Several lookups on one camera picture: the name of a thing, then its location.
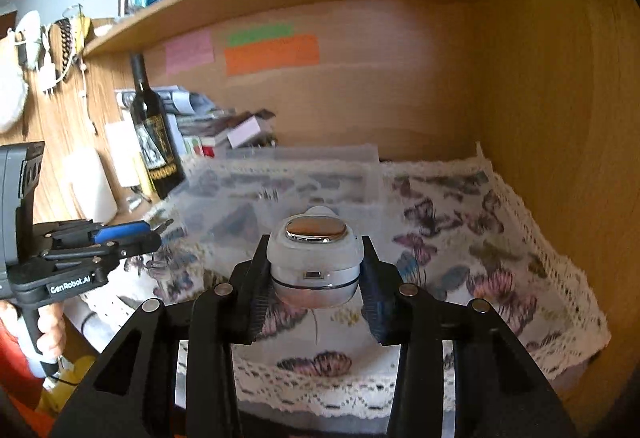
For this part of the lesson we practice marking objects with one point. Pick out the pile of magazines and books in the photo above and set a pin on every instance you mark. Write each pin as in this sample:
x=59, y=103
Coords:
x=200, y=117

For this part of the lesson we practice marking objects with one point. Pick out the white cylindrical container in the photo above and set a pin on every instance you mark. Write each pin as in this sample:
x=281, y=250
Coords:
x=91, y=188

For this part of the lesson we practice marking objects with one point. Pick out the white plush item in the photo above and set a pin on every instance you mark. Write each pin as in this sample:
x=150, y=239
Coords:
x=11, y=87

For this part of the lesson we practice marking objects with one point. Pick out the white and silver round device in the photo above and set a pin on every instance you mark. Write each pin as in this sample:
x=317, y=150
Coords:
x=314, y=263

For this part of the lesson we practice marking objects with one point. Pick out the small white box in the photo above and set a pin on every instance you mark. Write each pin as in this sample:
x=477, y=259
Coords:
x=245, y=131

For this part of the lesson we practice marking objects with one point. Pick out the clear plastic storage box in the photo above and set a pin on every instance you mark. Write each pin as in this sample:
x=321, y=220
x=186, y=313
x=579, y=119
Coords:
x=280, y=188

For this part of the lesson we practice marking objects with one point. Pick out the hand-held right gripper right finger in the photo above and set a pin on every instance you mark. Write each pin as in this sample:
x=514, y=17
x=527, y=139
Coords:
x=371, y=288

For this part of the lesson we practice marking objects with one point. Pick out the butterfly print lace tablecloth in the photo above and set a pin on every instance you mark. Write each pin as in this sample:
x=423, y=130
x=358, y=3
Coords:
x=450, y=258

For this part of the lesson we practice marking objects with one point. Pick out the person's left hand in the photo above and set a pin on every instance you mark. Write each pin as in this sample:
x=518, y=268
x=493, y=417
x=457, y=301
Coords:
x=52, y=330

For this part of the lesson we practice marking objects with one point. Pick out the pink sticky note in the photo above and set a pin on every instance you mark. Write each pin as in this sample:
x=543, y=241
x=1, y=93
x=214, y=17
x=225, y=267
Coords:
x=189, y=49

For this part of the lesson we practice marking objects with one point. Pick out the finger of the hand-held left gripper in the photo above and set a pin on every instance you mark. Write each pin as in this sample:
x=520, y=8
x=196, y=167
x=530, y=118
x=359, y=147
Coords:
x=135, y=248
x=120, y=232

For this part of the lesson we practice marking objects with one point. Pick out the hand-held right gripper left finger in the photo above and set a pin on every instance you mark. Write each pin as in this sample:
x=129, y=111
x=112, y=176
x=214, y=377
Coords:
x=260, y=285

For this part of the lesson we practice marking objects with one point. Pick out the orange sticky note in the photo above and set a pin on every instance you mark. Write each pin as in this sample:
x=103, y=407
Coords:
x=272, y=55

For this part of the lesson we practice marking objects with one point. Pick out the green sticky note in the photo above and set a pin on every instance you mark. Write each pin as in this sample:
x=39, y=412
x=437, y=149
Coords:
x=259, y=34

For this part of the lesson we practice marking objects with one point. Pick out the red garment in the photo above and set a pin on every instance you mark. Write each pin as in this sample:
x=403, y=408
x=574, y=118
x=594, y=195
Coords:
x=17, y=368

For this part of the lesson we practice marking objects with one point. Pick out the white card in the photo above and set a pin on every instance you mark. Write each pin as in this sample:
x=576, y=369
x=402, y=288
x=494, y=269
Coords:
x=121, y=152

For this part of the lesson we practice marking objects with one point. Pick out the yellow object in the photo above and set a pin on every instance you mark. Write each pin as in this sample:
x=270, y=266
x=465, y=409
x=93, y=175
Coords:
x=67, y=383

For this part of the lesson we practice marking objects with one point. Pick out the dark wine bottle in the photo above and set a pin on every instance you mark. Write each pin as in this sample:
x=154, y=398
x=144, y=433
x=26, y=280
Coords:
x=156, y=137

